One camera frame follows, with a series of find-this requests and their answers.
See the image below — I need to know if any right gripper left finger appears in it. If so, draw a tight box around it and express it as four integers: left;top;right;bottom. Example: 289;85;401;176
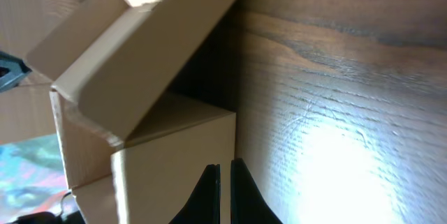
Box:
170;165;221;224

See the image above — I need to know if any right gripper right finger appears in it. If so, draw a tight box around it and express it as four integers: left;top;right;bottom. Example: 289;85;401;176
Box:
230;158;281;224

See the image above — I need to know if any cardboard box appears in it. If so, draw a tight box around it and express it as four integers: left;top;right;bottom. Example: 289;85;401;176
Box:
1;0;236;223

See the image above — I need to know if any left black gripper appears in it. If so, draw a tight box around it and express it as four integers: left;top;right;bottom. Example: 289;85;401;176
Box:
1;52;31;92

